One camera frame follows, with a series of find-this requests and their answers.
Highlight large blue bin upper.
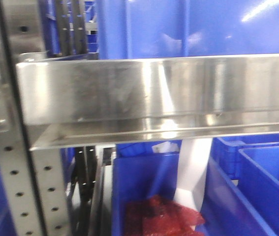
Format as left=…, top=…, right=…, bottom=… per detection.
left=96, top=0, right=279, bottom=59

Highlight red plastic bag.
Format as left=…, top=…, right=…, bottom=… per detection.
left=123, top=195, right=206, bottom=236

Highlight blue bin with red bags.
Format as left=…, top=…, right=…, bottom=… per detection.
left=111, top=147, right=275, bottom=236

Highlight perforated steel shelf post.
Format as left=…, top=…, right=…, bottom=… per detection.
left=0, top=0, right=72, bottom=236

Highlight black perforated rack post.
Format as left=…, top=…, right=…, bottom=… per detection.
left=54, top=0, right=88, bottom=57

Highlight stainless steel shelf rail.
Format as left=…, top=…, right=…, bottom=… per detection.
left=17, top=54, right=279, bottom=151

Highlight white paper sheet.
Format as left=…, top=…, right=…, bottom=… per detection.
left=174, top=138, right=213, bottom=212

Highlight blue bin lower right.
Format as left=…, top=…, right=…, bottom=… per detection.
left=238, top=146, right=279, bottom=235

